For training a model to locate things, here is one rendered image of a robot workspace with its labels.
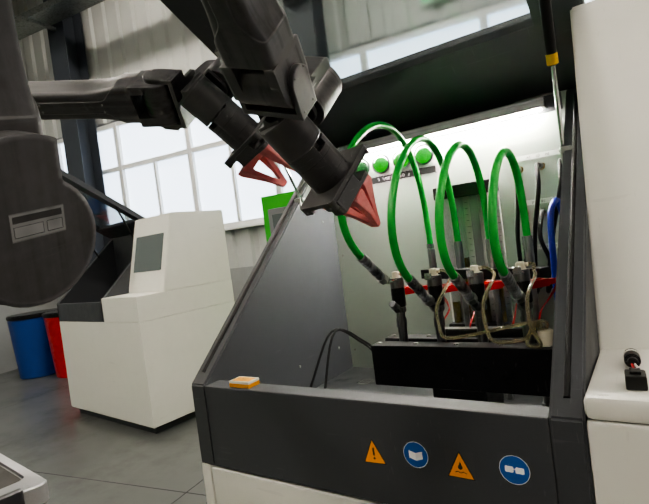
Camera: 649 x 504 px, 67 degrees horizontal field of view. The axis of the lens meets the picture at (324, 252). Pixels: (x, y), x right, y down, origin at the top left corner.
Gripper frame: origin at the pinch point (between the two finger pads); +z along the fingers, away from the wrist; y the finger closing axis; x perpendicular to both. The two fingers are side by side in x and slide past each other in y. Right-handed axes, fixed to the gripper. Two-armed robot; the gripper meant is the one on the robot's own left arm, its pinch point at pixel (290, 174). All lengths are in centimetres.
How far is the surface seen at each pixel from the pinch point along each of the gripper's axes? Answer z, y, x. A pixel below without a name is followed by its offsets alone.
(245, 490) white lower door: 31, 32, 38
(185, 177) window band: 9, 465, -319
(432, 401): 32.6, -8.4, 23.6
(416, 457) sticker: 35.8, -4.5, 30.3
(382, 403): 29.1, -2.2, 25.2
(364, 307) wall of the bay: 48, 40, -18
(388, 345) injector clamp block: 36.9, 10.6, 7.4
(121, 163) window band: -63, 542, -327
